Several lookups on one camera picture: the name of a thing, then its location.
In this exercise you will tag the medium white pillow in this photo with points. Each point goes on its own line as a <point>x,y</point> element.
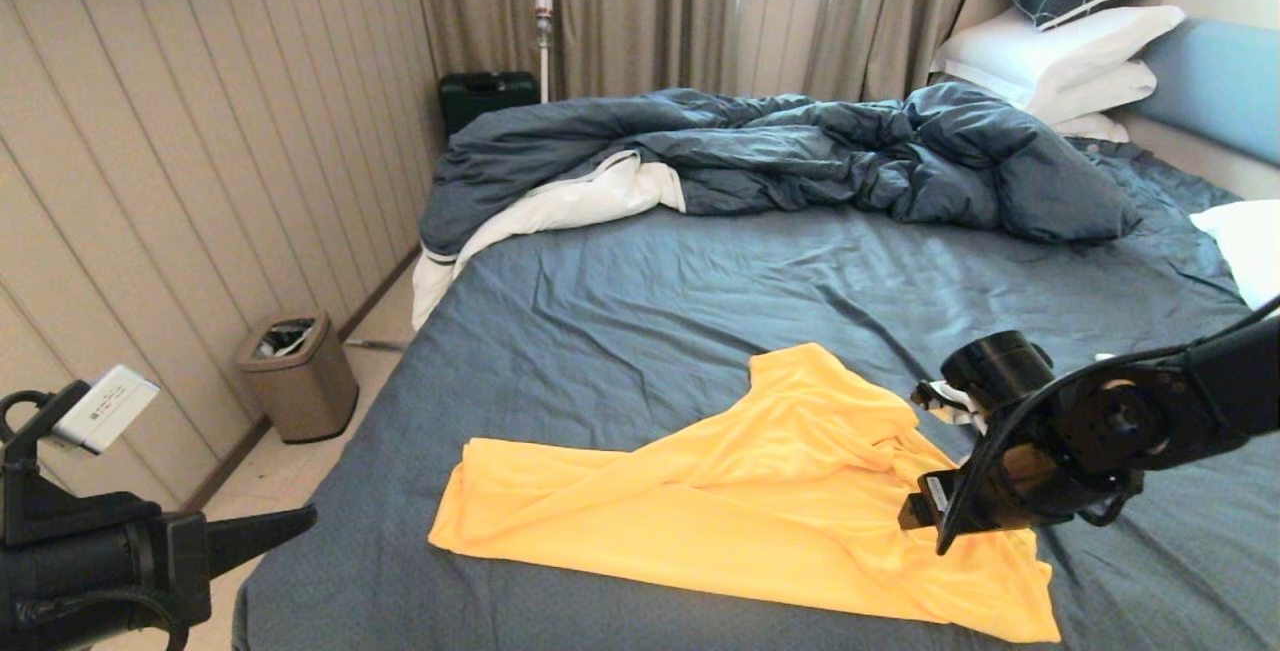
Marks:
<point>1102,88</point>

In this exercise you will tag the dark blue bed sheet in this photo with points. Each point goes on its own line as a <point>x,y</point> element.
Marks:
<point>650,311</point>

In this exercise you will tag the small white pillow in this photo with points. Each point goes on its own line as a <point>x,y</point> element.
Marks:
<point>1094,126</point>

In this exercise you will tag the wide beige curtain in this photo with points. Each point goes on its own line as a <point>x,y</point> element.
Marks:
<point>640,11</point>

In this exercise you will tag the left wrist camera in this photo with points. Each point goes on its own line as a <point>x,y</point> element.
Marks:
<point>105,409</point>

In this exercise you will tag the beige trash bin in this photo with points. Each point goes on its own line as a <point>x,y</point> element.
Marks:
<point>300,391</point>

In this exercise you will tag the black suitcase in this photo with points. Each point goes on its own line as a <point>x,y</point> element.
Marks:
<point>480,99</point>

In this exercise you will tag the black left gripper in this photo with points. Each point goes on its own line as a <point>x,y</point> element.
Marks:
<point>90,561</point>

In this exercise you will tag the yellow t-shirt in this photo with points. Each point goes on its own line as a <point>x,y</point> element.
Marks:
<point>760,511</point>

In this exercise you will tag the large white pillow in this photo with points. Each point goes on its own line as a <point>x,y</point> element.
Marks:
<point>1052,46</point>

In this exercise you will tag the grey metal rod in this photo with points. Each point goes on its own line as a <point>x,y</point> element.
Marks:
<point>378,344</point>

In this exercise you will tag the crumpled dark blue duvet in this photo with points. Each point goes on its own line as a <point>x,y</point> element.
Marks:
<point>800,146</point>

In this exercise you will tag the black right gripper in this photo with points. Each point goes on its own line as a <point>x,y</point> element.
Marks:
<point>1040,451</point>

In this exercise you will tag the beige bed headboard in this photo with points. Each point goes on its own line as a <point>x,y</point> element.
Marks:
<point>1200,156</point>

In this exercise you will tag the blue headboard pad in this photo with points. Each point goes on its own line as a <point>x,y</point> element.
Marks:
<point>1222,86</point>

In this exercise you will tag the narrow beige curtain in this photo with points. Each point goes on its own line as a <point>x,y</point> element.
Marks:
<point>880,11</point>

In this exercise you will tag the dark trash bag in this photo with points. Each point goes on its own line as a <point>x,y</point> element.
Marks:
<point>285,339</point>

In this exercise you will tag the white duvet lining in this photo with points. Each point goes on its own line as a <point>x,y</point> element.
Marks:
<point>580,201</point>

